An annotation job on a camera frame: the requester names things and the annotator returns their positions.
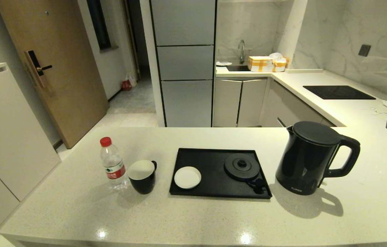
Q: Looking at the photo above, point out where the white tall cabinet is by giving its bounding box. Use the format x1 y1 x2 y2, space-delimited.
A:
0 63 61 247

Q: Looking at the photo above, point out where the beige sink cabinet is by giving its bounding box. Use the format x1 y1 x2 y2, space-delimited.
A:
213 77 270 128

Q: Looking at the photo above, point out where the black cup white inside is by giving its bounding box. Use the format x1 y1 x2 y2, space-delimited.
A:
127 160 157 195

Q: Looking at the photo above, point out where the beige counter cabinet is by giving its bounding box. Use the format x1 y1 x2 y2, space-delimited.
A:
262 79 337 128

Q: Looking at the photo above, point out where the round black kettle base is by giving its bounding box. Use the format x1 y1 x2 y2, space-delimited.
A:
224 153 260 182

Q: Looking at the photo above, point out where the grey refrigerator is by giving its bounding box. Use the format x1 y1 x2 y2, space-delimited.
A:
150 0 218 128

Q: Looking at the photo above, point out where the cardboard box yellow tape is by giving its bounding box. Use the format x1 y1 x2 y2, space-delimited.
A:
248 56 274 72

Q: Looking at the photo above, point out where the water bottle red label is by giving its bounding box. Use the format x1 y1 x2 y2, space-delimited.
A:
99 137 128 190

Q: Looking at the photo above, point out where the white round saucer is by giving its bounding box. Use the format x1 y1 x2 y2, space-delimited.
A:
174 166 202 189

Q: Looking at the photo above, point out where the black door lock handle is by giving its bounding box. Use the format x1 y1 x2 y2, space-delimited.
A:
24 50 53 87

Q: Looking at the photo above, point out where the wooden door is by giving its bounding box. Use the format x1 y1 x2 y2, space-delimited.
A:
0 0 109 149

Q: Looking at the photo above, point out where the chrome faucet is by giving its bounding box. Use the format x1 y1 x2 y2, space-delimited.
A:
238 39 246 64

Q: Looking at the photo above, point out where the black electric kettle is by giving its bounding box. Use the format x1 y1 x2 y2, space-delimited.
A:
275 121 361 196

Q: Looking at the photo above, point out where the dark window pane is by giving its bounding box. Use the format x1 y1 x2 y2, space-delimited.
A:
86 0 112 51

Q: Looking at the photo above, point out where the small parcel yellow tape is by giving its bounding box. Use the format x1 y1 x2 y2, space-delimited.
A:
270 52 289 72

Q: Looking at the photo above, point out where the black induction cooktop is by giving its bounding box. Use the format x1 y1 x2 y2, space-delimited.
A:
303 85 377 100

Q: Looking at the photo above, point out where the black rectangular tray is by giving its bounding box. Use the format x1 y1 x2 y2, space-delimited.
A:
169 148 273 200

